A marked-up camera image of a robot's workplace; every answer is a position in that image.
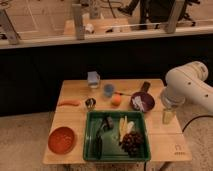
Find yellow banana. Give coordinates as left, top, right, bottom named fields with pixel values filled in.
left=119, top=117, right=134, bottom=142

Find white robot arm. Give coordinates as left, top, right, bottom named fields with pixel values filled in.
left=160, top=61, right=213, bottom=124

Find blue plastic cup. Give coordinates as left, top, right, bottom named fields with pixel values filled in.
left=104, top=84, right=115, bottom=97

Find small metal cup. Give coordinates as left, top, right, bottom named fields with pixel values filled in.
left=85, top=98, right=96, bottom=110

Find purple bowl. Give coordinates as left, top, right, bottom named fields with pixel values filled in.
left=130, top=92, right=155, bottom=112

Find white items in bowl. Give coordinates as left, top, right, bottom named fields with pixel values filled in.
left=132, top=96, right=144, bottom=111

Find dark grape bunch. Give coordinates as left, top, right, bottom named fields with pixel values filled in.
left=121, top=131, right=144, bottom=157

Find orange fruit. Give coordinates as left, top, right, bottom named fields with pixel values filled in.
left=111, top=94, right=122, bottom=106

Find black brush tool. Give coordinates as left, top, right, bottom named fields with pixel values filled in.
left=95, top=116, right=114, bottom=159

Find green plastic tray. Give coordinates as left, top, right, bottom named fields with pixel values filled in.
left=83, top=111, right=151, bottom=162

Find wooden table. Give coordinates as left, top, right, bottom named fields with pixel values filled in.
left=43, top=79, right=192, bottom=164

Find orange carrot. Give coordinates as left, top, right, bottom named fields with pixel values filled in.
left=57, top=100, right=80, bottom=106

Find black cable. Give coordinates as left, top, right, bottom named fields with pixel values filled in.
left=181, top=114, right=213, bottom=133

